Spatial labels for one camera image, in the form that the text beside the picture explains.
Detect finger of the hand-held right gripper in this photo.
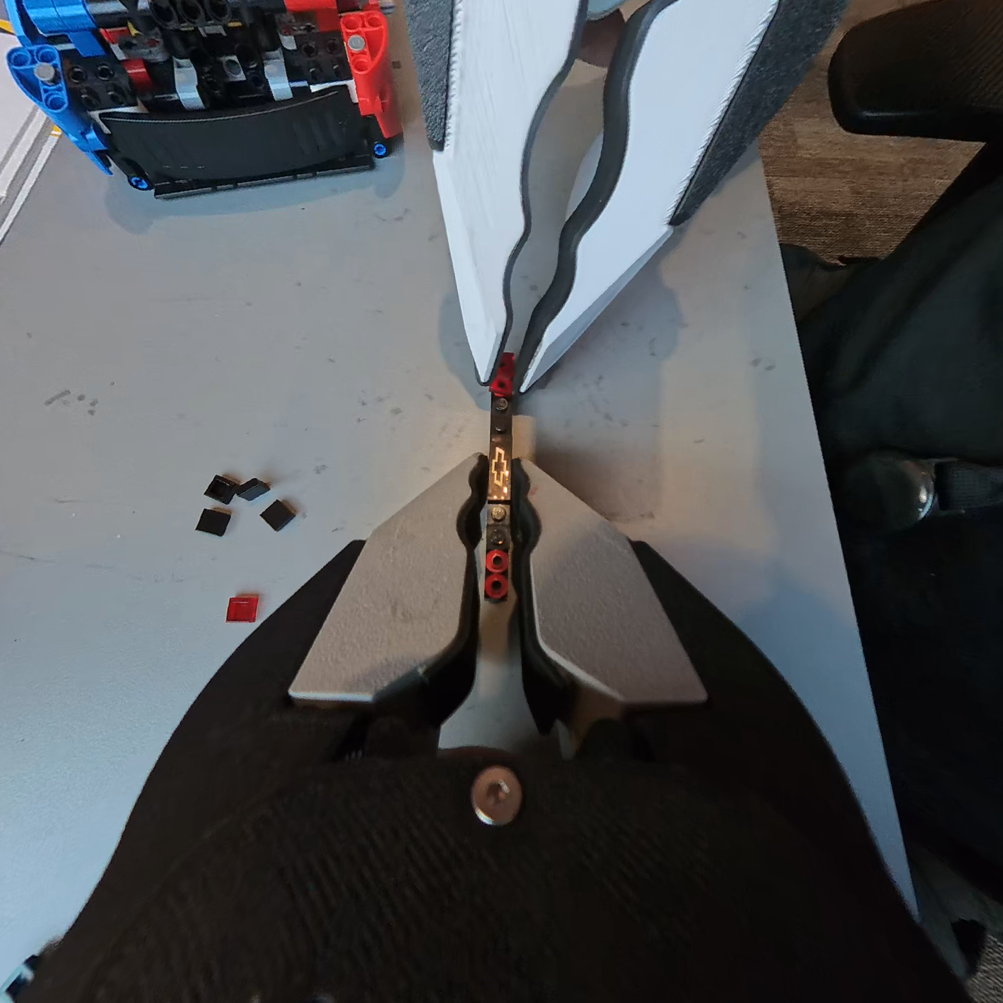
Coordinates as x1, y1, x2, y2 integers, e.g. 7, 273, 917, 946
429, 0, 589, 387
517, 0, 783, 394

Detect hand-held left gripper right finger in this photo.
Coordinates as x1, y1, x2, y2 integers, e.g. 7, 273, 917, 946
513, 457, 708, 731

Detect black brick strip red studs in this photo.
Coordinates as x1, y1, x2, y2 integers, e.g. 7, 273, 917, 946
484, 392, 518, 603

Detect open instruction booklet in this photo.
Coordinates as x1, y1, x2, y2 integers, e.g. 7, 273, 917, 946
0, 74, 64, 244

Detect person's black clothed legs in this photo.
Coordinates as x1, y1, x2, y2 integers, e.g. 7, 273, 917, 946
779, 137, 1003, 981

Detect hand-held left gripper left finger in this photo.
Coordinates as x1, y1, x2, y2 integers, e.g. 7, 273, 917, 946
288, 453, 487, 726

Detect black office chair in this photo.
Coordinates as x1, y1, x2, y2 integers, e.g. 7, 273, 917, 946
828, 0, 1003, 144

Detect blue red toy brick car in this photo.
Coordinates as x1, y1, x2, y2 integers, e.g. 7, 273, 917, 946
4, 0, 404, 199

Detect black strap with buckle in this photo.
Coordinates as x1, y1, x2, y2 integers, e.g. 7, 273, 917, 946
842, 450, 1003, 538

